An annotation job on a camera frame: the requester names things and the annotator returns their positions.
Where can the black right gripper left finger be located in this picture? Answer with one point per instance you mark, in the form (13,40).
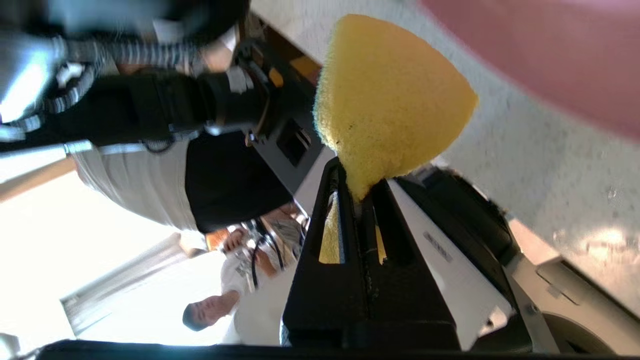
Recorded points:
(325,300)

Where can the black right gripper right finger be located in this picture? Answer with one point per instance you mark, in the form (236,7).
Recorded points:
(410,310)

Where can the yellow green sponge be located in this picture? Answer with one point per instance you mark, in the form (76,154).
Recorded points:
(390,100)

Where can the pink plate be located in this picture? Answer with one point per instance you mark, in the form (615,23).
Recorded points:
(550,50)

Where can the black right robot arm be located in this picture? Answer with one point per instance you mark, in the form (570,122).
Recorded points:
(465,210)

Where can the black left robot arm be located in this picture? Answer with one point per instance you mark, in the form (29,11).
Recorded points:
(150,105)

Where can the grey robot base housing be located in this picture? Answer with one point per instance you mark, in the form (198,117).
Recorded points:
(575,305)

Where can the white shirt person torso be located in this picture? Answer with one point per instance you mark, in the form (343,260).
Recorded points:
(260,315)
(135,180)

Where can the dark haired person head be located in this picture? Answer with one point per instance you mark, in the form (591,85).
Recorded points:
(205,312)

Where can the black trousers person legs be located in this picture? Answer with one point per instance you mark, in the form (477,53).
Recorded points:
(230,185)

